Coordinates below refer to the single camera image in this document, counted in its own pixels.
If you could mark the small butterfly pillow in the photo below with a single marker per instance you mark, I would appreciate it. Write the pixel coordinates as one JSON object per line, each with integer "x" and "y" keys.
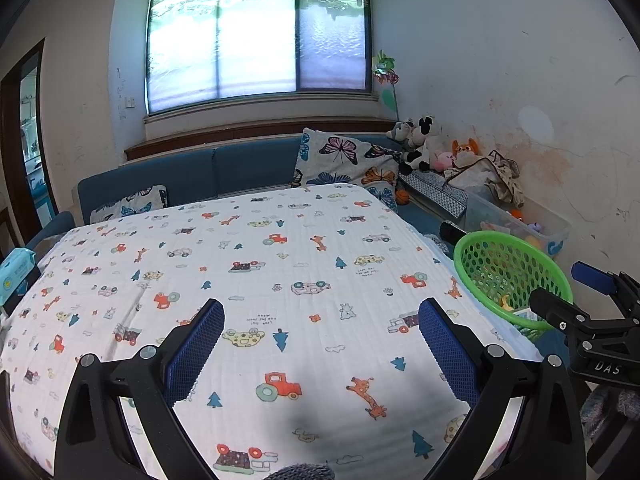
{"x": 130, "y": 205}

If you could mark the black tube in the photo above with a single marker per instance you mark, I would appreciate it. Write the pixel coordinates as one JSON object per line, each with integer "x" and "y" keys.
{"x": 452, "y": 232}

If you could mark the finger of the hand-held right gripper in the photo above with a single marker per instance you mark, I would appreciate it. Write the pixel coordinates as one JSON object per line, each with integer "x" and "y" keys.
{"x": 555, "y": 310}
{"x": 592, "y": 275}

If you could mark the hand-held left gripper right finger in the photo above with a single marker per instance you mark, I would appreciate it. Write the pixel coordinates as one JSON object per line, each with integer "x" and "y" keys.
{"x": 447, "y": 355}

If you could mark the person's left hand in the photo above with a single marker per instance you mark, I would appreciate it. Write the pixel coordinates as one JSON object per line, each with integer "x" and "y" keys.
{"x": 302, "y": 472}

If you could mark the blue sofa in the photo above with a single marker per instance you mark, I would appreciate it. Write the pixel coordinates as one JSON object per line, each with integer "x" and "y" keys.
{"x": 250, "y": 165}

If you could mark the orange fox plush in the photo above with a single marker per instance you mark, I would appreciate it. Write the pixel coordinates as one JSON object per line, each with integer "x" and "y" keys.
{"x": 465, "y": 150}

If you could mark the large butterfly pillow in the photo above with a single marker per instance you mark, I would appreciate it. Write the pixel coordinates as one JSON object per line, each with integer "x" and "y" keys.
{"x": 340, "y": 160}

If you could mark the grey husky plush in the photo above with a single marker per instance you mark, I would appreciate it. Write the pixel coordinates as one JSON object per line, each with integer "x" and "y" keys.
{"x": 400, "y": 132}

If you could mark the brown wooden ledge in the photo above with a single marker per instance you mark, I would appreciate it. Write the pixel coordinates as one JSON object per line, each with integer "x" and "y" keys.
{"x": 225, "y": 137}

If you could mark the green plastic basket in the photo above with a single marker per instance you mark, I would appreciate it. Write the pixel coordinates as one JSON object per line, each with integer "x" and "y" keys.
{"x": 470, "y": 260}

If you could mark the orange ball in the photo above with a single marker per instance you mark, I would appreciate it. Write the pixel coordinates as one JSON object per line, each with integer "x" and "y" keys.
{"x": 402, "y": 197}

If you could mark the white printed tablecloth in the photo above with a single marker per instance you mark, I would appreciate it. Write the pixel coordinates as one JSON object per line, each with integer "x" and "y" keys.
{"x": 300, "y": 260}

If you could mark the blue wet wipes pack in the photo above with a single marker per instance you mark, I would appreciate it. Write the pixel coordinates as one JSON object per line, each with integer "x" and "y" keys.
{"x": 15, "y": 275}

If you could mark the black white cow plush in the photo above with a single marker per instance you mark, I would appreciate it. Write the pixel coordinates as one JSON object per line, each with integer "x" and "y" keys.
{"x": 420, "y": 145}

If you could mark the person's right hand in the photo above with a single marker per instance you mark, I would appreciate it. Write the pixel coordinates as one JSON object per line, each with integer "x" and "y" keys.
{"x": 612, "y": 402}

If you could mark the clear plastic storage box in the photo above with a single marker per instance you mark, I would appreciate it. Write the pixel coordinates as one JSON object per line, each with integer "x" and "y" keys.
{"x": 550, "y": 240}

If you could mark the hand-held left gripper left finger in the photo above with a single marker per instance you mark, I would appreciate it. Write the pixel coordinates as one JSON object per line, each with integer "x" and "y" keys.
{"x": 195, "y": 355}

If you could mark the black white patterned mat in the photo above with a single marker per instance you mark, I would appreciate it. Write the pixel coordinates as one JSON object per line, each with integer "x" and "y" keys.
{"x": 435, "y": 192}

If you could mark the brown door frame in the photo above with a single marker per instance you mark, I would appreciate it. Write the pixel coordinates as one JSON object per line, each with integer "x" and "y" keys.
{"x": 11, "y": 125}

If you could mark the small orange toy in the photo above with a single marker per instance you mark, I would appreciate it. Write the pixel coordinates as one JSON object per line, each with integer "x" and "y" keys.
{"x": 517, "y": 215}

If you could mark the colourful pinwheel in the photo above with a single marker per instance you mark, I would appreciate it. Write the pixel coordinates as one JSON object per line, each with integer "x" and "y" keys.
{"x": 385, "y": 72}

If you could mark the window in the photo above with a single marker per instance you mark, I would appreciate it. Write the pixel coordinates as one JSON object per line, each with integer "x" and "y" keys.
{"x": 250, "y": 35}

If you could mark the beige printed cloth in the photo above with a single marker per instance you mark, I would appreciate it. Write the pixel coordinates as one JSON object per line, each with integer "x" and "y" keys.
{"x": 500, "y": 177}

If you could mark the pink plush toy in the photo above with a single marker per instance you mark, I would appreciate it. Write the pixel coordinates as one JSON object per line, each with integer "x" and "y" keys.
{"x": 442, "y": 161}

